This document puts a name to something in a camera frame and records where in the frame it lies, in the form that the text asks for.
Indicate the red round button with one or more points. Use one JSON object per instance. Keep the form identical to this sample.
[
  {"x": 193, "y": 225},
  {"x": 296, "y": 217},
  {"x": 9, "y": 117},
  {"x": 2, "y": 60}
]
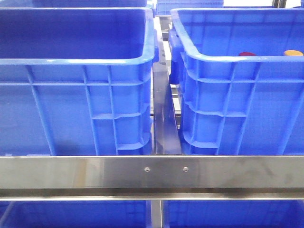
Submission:
[{"x": 247, "y": 54}]

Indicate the yellow round button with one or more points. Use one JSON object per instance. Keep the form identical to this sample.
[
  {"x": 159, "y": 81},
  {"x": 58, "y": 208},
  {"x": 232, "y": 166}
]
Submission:
[{"x": 292, "y": 52}]

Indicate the blue plastic crate left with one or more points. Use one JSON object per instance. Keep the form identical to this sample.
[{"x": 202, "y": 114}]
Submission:
[{"x": 76, "y": 81}]

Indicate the blue plastic crate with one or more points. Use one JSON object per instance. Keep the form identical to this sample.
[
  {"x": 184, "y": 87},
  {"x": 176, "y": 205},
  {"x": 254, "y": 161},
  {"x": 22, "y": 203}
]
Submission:
[
  {"x": 76, "y": 81},
  {"x": 239, "y": 105}
]

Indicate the blue plastic crate right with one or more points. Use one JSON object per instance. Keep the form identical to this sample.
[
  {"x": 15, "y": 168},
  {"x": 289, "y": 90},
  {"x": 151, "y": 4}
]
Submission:
[{"x": 239, "y": 105}]

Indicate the lower left blue crate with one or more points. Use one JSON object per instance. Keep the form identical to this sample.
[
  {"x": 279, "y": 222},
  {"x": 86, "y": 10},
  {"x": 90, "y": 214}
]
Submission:
[{"x": 77, "y": 214}]

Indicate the lower right blue crate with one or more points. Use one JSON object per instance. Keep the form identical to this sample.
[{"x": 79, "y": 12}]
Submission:
[{"x": 234, "y": 214}]

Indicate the far blue crate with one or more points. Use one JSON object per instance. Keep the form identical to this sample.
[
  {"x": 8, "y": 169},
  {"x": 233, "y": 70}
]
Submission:
[{"x": 163, "y": 7}]

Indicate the blue crate behind left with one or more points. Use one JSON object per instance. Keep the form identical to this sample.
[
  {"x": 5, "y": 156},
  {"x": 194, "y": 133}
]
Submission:
[{"x": 93, "y": 3}]

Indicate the metal shelf rack frame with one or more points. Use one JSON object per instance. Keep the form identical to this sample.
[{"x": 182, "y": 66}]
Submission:
[{"x": 165, "y": 174}]

